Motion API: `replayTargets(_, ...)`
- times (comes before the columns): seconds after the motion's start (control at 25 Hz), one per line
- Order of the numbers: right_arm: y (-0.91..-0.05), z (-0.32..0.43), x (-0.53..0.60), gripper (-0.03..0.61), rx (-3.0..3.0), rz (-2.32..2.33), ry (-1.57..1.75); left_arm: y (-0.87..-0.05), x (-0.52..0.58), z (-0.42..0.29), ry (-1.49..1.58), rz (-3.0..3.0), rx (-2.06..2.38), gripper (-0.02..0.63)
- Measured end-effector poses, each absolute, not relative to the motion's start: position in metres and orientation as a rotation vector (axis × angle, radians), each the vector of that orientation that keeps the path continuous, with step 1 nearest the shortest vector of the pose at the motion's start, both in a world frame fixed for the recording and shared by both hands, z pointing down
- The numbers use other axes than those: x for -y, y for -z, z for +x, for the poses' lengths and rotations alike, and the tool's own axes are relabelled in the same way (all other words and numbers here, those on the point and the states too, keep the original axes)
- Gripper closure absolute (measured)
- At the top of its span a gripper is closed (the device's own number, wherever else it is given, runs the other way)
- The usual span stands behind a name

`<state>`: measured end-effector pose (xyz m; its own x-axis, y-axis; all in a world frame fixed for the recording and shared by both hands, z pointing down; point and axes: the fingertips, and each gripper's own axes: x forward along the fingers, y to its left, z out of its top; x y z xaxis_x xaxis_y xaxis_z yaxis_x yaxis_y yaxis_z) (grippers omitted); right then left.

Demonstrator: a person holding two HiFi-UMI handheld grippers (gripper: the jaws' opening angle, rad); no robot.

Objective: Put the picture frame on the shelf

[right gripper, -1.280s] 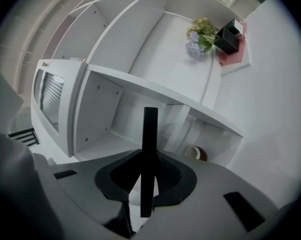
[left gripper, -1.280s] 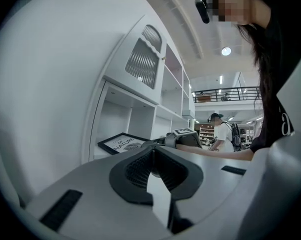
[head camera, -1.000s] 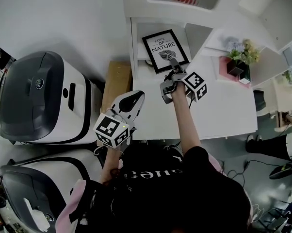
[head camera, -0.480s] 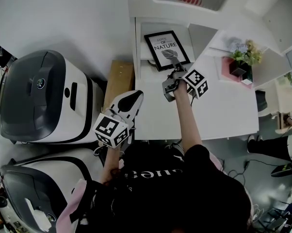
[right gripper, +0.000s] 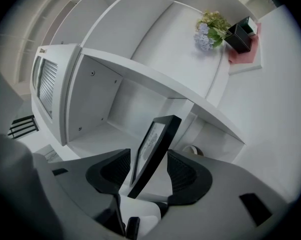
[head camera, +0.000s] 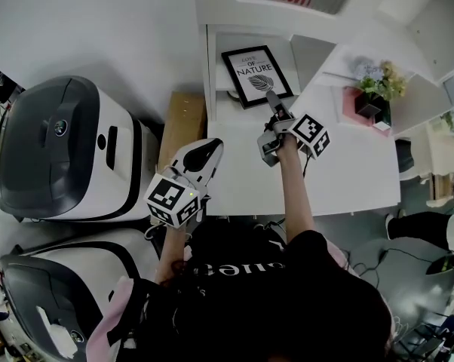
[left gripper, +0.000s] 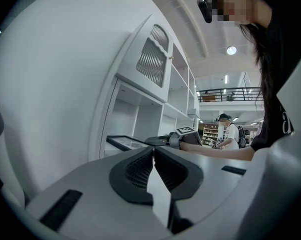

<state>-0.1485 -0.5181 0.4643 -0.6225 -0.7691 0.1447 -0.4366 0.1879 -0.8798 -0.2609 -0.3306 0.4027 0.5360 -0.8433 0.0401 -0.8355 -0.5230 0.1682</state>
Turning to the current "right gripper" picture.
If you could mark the white shelf unit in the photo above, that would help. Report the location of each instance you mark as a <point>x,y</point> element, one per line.
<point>95,96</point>

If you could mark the purple flowers in black pot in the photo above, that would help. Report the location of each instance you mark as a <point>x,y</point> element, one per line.
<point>239,40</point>

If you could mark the black framed nature picture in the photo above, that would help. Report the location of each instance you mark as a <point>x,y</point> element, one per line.
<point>163,139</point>

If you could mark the black metal rack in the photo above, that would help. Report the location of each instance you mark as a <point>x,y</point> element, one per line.
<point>23,127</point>

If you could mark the brown round bowl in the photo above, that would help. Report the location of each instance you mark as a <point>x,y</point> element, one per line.
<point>191,149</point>

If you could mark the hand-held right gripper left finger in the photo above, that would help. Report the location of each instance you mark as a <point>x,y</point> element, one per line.
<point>90,184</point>

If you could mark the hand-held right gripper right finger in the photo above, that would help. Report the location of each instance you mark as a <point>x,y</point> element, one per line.
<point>215,196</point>

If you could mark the white desk with drawers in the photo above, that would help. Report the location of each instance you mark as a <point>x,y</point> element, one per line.
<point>265,109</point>

